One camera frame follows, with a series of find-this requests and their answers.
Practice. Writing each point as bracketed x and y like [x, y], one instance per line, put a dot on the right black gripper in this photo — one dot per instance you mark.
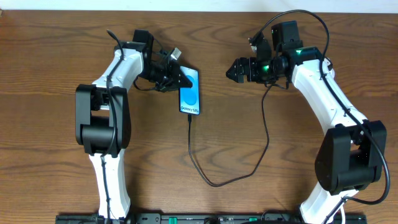
[249, 69]

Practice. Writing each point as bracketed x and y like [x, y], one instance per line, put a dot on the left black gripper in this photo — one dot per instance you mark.
[170, 76]

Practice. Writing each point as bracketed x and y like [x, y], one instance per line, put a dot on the blue Galaxy smartphone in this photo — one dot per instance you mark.
[190, 97]

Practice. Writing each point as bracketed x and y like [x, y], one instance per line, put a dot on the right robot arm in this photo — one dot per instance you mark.
[351, 155]

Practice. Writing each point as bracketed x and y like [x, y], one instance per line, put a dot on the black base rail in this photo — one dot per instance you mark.
[156, 218]

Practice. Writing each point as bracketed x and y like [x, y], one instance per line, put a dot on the white power strip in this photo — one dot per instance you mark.
[328, 68]

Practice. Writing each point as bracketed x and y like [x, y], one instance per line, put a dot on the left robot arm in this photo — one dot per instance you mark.
[102, 114]

